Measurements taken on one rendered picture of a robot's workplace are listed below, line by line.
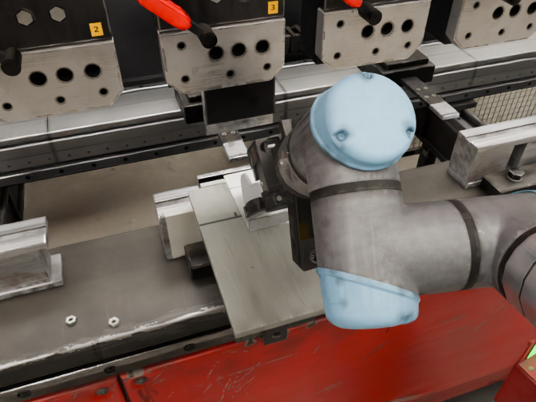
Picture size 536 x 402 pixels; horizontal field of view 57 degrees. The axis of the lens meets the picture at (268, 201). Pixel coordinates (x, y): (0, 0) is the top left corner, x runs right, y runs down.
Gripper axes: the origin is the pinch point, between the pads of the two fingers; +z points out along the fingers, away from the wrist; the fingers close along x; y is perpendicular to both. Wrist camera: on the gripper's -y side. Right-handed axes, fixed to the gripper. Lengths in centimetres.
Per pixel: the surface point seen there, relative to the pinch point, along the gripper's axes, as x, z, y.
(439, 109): -38.3, 10.3, 11.5
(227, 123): 2.9, 0.3, 13.7
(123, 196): 22, 164, 37
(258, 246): 3.8, -2.8, -4.4
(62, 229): 49, 156, 27
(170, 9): 10.1, -19.8, 20.7
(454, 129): -56, 31, 11
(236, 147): 0.1, 11.0, 12.4
